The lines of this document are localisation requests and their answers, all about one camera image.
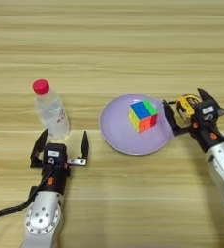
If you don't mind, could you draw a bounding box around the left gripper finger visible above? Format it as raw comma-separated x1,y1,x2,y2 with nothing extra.
30,128,49,169
80,130,90,160

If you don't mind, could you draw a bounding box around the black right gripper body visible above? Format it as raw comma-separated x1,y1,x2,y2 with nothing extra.
180,108,224,153

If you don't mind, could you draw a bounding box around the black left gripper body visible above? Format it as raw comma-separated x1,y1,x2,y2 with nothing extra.
38,158,87,196

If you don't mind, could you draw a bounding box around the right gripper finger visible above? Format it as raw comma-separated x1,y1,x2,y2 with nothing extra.
196,87,220,109
162,99,183,137

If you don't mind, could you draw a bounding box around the multicolour puzzle cube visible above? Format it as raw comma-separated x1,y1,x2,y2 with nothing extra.
128,99,160,134

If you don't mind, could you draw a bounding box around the clear bottle with red cap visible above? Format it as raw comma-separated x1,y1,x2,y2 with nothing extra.
32,78,72,140

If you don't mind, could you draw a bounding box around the yellow black tape measure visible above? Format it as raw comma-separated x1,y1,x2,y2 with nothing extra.
166,93,203,125

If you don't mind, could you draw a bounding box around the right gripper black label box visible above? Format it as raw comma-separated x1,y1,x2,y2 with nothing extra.
194,101,220,126

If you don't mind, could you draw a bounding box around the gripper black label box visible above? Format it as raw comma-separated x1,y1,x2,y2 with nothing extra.
194,101,220,126
43,142,68,169

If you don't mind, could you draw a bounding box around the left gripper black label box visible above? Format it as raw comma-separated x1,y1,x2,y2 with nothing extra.
43,142,68,169

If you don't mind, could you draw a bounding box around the purple round plate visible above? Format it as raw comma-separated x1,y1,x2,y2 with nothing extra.
98,93,175,157

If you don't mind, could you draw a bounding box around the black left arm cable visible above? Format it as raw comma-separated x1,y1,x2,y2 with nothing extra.
0,173,53,226

